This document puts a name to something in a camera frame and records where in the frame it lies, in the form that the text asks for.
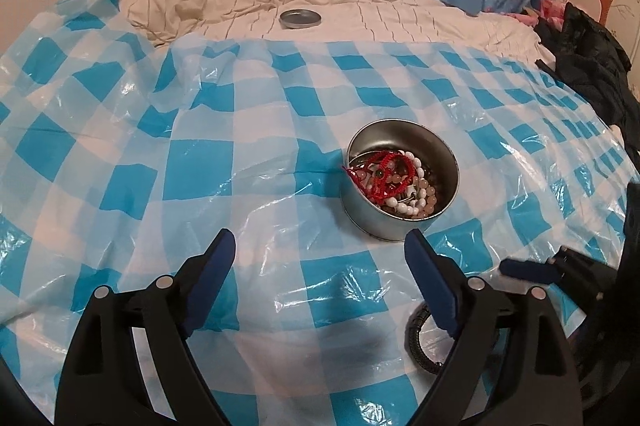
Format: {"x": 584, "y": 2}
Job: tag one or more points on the beige striped quilt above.
{"x": 400, "y": 16}

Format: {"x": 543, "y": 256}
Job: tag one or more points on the round metal tin lid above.
{"x": 300, "y": 19}

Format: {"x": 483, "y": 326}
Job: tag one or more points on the black jacket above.
{"x": 590, "y": 51}

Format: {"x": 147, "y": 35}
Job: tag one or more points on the round metal tin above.
{"x": 380, "y": 221}

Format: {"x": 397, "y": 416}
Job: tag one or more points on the blue checked plastic sheet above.
{"x": 200, "y": 156}

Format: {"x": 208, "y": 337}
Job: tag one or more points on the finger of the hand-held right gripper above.
{"x": 530, "y": 270}

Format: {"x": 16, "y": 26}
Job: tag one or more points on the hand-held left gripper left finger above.
{"x": 215, "y": 266}

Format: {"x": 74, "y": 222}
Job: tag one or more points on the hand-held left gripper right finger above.
{"x": 430, "y": 276}

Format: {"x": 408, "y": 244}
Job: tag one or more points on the pink cloth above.
{"x": 552, "y": 9}

